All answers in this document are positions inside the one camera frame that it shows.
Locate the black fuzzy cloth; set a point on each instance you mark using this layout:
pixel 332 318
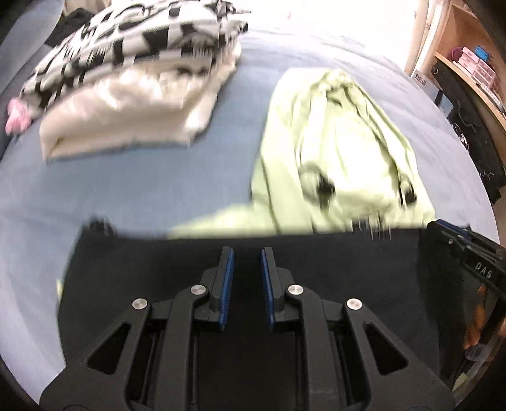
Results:
pixel 71 23

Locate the black and white patterned garment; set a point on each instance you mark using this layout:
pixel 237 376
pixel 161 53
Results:
pixel 118 39

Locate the white padded jacket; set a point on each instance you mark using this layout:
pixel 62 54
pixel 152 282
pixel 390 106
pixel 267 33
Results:
pixel 130 108

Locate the small blue box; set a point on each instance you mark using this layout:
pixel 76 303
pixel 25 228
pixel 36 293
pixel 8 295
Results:
pixel 482 52

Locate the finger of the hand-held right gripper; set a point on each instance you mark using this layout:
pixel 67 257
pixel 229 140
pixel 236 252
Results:
pixel 460 230
pixel 444 241

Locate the person's right hand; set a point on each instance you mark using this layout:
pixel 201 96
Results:
pixel 478 316

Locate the grey-blue bed blanket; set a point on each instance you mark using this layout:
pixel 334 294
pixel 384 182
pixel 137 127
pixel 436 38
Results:
pixel 118 189

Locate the stack of pink boxes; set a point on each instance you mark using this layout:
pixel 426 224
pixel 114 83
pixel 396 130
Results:
pixel 478 70

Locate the black bag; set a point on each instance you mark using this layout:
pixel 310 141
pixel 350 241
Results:
pixel 482 146

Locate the pile of papers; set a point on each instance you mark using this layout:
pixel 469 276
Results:
pixel 498 98

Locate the white cat plush toy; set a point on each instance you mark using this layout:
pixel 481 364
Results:
pixel 16 116

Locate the narrow floral curtain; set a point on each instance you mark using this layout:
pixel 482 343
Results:
pixel 429 27

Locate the wooden bookshelf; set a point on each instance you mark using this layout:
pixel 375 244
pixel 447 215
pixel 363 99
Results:
pixel 450 23

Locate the green and black hooded jacket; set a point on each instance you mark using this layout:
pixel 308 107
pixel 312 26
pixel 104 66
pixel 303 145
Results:
pixel 336 138

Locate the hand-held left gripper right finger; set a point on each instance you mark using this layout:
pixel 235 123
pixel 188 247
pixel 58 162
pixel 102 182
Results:
pixel 268 288

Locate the white carton box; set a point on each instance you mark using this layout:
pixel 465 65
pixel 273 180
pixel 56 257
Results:
pixel 421 79

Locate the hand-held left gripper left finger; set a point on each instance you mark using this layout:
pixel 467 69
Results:
pixel 226 288

